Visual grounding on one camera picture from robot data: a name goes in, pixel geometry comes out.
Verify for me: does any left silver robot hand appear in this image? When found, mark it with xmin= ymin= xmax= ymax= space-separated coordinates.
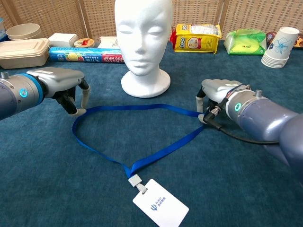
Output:
xmin=26 ymin=67 xmax=91 ymax=116

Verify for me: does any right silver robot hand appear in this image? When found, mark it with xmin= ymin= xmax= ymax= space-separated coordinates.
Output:
xmin=195 ymin=79 xmax=250 ymax=124

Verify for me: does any white badge with blue lanyard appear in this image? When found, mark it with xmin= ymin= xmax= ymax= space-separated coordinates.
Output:
xmin=72 ymin=105 xmax=207 ymax=227

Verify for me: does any blue plastic wrap box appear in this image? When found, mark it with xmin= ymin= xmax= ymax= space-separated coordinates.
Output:
xmin=49 ymin=46 xmax=125 ymax=64

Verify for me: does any white box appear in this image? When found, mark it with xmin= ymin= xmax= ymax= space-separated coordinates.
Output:
xmin=48 ymin=33 xmax=79 ymax=48

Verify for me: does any round tin with red label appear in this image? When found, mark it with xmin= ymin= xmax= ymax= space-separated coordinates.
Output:
xmin=73 ymin=38 xmax=95 ymax=49

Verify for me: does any beige lidded food container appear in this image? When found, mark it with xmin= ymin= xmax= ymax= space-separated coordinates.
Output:
xmin=0 ymin=38 xmax=50 ymax=70

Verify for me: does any green tissue pack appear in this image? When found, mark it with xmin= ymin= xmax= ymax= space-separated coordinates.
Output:
xmin=223 ymin=29 xmax=267 ymax=56

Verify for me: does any yellow snack bag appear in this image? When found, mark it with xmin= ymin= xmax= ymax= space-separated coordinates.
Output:
xmin=170 ymin=23 xmax=223 ymax=54

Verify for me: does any beige bowl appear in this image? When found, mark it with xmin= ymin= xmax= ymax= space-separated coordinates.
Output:
xmin=6 ymin=23 xmax=41 ymax=41

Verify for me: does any white paper cup stack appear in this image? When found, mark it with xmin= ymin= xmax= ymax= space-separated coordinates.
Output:
xmin=261 ymin=26 xmax=300 ymax=69

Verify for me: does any clear blue lunch box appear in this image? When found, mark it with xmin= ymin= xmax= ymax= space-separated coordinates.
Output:
xmin=0 ymin=17 xmax=6 ymax=40

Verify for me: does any bamboo folding screen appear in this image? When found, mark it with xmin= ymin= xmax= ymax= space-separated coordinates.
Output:
xmin=0 ymin=0 xmax=303 ymax=41

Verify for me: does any white foam mannequin head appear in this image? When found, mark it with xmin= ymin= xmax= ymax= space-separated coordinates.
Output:
xmin=114 ymin=0 xmax=171 ymax=98

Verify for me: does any brown cookie pack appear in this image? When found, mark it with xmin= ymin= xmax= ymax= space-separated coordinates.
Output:
xmin=266 ymin=31 xmax=303 ymax=49

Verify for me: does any blue carpet table cover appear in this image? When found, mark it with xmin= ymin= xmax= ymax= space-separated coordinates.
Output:
xmin=0 ymin=40 xmax=303 ymax=227

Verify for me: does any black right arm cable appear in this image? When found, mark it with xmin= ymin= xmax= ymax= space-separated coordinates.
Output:
xmin=203 ymin=105 xmax=280 ymax=145

